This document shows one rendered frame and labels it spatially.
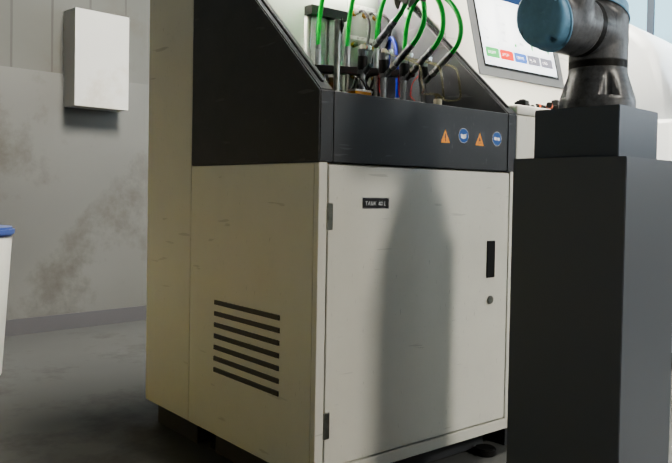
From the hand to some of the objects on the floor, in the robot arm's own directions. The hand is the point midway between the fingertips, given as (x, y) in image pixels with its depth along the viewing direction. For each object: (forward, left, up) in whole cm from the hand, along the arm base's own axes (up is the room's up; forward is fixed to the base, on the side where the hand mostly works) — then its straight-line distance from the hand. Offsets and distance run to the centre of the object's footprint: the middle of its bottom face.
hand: (403, 1), depth 191 cm
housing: (+58, -40, -122) cm, 141 cm away
